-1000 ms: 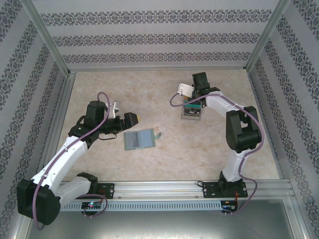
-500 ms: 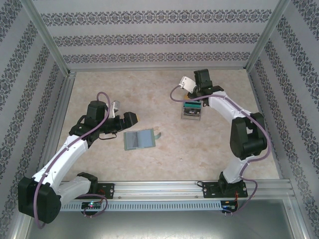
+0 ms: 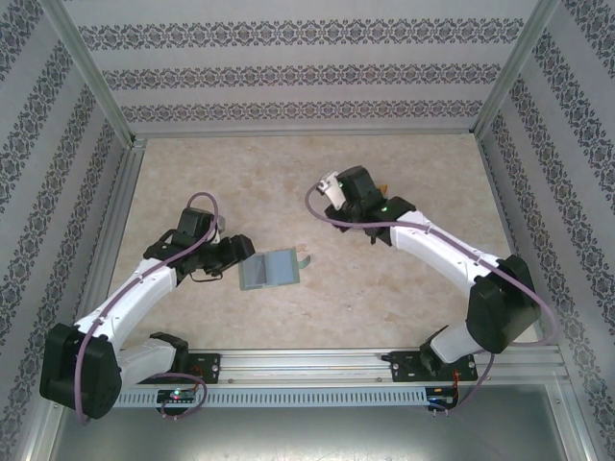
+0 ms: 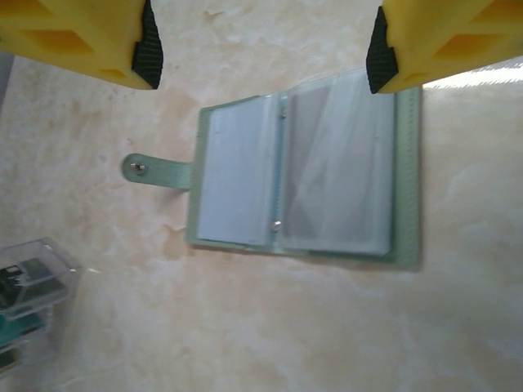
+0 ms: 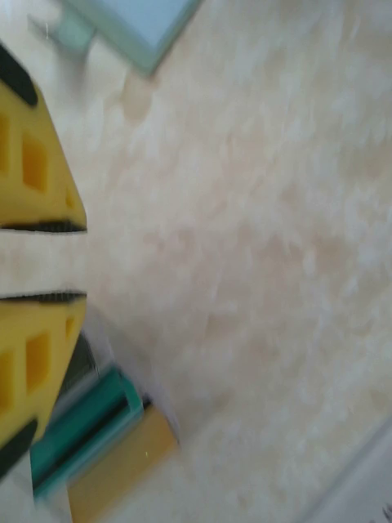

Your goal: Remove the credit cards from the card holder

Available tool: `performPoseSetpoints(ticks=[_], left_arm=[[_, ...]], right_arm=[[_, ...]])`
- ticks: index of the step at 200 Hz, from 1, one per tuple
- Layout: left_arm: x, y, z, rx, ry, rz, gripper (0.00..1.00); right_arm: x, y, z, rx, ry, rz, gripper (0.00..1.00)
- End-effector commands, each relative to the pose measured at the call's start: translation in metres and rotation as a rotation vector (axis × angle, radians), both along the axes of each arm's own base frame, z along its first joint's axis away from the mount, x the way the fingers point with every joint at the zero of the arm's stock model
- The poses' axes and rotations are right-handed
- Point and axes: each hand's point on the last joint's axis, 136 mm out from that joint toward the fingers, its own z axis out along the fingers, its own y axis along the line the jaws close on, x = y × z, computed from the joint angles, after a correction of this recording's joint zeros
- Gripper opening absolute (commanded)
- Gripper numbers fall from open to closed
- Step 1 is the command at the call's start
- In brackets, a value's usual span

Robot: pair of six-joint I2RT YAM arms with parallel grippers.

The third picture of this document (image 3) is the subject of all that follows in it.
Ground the grey-green card holder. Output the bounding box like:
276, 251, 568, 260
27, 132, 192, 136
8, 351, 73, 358
238, 248, 313, 291

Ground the left small circuit board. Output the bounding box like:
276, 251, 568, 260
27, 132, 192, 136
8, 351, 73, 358
157, 389, 199, 404

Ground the small circuit board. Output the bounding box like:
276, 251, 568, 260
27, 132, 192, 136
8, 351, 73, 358
157, 389, 199, 404
427, 386, 460, 409

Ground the brushed metal sheet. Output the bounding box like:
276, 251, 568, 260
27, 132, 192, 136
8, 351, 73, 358
52, 405, 573, 461

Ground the right small circuit board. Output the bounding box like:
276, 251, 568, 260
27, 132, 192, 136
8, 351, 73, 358
427, 386, 460, 409

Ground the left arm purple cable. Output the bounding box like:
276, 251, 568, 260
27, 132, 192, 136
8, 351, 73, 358
76, 191, 222, 426

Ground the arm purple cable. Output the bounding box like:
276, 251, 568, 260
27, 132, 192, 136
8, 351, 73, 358
76, 191, 222, 426
306, 181, 558, 409

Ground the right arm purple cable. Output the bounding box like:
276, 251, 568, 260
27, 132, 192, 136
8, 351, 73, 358
306, 181, 558, 409

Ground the aluminium frame beam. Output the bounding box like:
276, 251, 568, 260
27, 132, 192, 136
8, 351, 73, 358
129, 127, 481, 141

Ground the aluminium table edge rail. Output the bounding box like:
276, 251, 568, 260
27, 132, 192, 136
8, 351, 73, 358
475, 136, 566, 354
71, 138, 150, 332

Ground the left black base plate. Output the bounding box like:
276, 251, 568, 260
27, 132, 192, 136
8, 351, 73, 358
184, 352, 223, 385

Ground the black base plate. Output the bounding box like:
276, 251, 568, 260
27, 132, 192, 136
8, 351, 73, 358
388, 350, 480, 384
184, 352, 223, 385

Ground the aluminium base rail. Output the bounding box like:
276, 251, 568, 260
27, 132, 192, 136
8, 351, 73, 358
117, 349, 564, 386

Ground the slotted grey cable duct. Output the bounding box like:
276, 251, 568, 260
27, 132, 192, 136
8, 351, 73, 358
117, 386, 430, 408

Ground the aluminium frame post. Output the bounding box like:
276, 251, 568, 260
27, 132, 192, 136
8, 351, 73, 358
472, 0, 564, 140
40, 0, 148, 148

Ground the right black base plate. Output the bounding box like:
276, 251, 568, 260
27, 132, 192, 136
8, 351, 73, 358
388, 350, 480, 384

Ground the aluminium frame bar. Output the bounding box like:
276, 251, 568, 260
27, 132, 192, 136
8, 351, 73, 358
547, 381, 597, 461
18, 407, 66, 461

